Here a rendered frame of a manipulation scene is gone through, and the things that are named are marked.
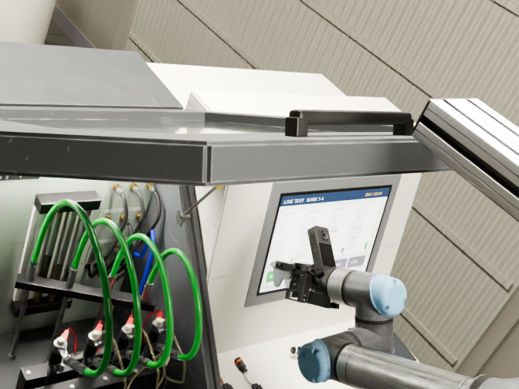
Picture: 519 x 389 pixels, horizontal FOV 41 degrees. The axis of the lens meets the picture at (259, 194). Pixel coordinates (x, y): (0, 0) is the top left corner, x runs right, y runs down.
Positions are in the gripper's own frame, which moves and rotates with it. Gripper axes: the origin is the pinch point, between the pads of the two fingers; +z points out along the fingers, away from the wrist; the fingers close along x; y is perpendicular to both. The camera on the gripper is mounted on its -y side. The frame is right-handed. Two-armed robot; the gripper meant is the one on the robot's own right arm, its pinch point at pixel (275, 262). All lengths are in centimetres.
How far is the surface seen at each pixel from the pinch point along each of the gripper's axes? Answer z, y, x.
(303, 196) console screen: 7.1, -16.6, 12.4
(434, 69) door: 59, -84, 126
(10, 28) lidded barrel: 350, -115, 49
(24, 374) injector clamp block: 30, 33, -42
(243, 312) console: 19.1, 14.9, 9.0
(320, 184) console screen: 6.1, -20.2, 16.7
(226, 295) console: 17.0, 10.6, 1.0
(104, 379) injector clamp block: 24.3, 32.7, -25.1
